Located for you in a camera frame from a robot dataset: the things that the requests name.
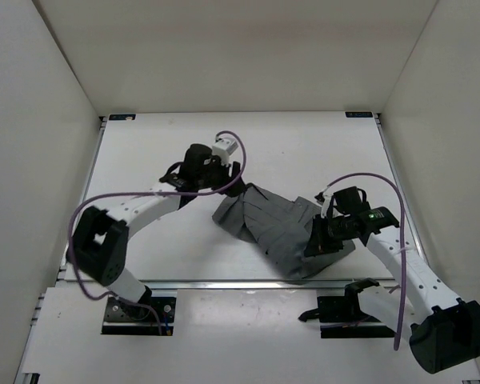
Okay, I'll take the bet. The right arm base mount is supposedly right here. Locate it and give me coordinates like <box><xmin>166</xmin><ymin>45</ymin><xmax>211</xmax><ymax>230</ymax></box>
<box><xmin>298</xmin><ymin>296</ymin><xmax>394</xmax><ymax>339</ymax></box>

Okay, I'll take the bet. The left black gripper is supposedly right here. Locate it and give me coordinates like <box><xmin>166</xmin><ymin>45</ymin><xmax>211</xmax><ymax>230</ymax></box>
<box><xmin>199</xmin><ymin>153</ymin><xmax>248</xmax><ymax>196</ymax></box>

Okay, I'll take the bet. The aluminium front table rail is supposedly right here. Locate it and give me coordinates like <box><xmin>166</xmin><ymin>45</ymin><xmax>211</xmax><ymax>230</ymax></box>
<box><xmin>58</xmin><ymin>278</ymin><xmax>401</xmax><ymax>291</ymax></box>

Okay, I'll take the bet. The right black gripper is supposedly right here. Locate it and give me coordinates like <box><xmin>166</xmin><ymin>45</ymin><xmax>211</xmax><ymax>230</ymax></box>
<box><xmin>304</xmin><ymin>214</ymin><xmax>351</xmax><ymax>258</ymax></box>

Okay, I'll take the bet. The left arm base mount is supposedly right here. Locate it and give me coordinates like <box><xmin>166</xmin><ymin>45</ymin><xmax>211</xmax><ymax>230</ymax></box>
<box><xmin>101</xmin><ymin>296</ymin><xmax>177</xmax><ymax>337</ymax></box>

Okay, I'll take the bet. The left blue corner sticker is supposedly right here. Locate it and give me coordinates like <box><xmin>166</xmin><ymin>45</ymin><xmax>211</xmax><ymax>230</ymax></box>
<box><xmin>108</xmin><ymin>114</ymin><xmax>136</xmax><ymax>121</ymax></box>

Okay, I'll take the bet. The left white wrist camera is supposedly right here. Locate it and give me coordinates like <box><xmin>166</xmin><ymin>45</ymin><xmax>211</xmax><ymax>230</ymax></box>
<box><xmin>211</xmin><ymin>136</ymin><xmax>238</xmax><ymax>166</ymax></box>

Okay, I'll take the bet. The right blue corner sticker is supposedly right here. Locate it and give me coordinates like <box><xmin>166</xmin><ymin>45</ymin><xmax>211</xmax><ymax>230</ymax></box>
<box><xmin>345</xmin><ymin>111</ymin><xmax>373</xmax><ymax>118</ymax></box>

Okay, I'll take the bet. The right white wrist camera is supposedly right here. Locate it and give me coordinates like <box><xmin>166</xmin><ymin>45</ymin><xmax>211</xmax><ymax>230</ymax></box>
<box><xmin>314</xmin><ymin>187</ymin><xmax>338</xmax><ymax>218</ymax></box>

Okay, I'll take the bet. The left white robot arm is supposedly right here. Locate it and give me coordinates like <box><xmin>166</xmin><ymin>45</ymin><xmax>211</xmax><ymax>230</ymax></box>
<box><xmin>66</xmin><ymin>136</ymin><xmax>246</xmax><ymax>318</ymax></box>

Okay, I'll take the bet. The blue corner sticker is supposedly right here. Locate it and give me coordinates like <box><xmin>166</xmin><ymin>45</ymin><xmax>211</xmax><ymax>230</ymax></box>
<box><xmin>108</xmin><ymin>114</ymin><xmax>136</xmax><ymax>121</ymax></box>
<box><xmin>345</xmin><ymin>111</ymin><xmax>373</xmax><ymax>118</ymax></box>

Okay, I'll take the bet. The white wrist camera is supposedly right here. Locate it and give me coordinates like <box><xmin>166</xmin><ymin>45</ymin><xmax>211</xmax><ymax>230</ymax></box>
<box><xmin>211</xmin><ymin>136</ymin><xmax>238</xmax><ymax>166</ymax></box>
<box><xmin>314</xmin><ymin>187</ymin><xmax>338</xmax><ymax>218</ymax></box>

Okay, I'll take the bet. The grey pleated skirt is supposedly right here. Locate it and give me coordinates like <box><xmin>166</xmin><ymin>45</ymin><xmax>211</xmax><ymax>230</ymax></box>
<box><xmin>212</xmin><ymin>183</ymin><xmax>355</xmax><ymax>280</ymax></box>

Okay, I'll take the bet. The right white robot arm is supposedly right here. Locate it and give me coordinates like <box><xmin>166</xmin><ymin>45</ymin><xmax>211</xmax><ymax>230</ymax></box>
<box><xmin>306</xmin><ymin>186</ymin><xmax>480</xmax><ymax>374</ymax></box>

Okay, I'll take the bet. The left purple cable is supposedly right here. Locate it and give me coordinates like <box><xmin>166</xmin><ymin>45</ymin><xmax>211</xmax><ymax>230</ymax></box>
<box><xmin>66</xmin><ymin>130</ymin><xmax>247</xmax><ymax>337</ymax></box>

